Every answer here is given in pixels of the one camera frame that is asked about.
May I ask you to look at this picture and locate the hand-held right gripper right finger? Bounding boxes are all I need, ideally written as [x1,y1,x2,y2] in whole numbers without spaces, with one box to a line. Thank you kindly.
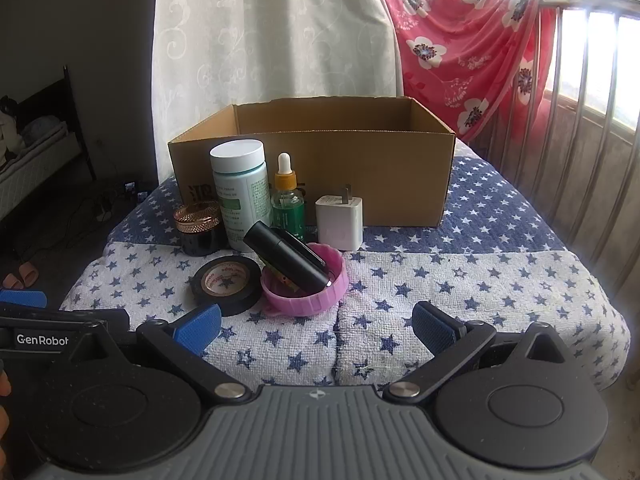
[387,301,567,404]

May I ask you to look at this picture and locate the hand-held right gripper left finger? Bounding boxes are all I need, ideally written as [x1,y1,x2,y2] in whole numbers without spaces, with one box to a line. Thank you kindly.
[82,304,254,404]

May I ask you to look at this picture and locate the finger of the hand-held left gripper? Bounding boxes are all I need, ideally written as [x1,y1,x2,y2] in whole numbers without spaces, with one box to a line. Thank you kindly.
[0,288,49,317]

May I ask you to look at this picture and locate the black tape roll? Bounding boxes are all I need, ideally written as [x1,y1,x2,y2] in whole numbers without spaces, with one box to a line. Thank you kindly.
[190,255,264,317]

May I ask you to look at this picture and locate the dark jar rose-gold lid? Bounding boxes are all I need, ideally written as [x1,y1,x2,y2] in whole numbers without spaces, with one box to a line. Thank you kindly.
[173,201,231,257]

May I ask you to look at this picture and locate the black cylindrical tube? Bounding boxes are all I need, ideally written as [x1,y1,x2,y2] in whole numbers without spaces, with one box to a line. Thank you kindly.
[242,221,331,291]

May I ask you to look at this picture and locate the white charger plug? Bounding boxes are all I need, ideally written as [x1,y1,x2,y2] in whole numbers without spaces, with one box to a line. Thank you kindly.
[315,187,364,251]

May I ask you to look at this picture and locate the white pill bottle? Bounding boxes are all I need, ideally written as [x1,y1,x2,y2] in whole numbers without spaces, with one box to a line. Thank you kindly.
[209,140,271,252]

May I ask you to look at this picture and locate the green dropper bottle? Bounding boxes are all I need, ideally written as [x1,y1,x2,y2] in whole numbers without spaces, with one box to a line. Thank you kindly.
[270,152,306,241]

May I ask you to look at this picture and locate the brown cardboard box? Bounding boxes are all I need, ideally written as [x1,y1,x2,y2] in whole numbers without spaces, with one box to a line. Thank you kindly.
[167,96,457,229]

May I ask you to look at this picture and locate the person's left hand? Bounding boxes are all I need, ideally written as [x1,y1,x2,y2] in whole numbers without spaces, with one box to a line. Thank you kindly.
[0,360,12,448]

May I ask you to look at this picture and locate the bed with white mattress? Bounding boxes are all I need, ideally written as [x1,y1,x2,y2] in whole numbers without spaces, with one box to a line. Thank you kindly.
[0,65,98,221]

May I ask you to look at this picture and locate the white garment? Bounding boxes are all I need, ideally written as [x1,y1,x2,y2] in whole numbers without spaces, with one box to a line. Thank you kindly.
[0,96,23,161]

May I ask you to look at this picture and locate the red floral cloth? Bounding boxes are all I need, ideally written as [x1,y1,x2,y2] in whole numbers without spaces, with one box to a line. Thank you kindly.
[382,0,558,143]

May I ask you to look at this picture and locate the white patterned curtain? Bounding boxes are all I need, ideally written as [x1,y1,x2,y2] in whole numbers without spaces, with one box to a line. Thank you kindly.
[152,0,406,188]

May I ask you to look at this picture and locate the metal railing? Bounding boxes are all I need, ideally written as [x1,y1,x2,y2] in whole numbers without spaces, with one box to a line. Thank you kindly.
[465,0,640,281]

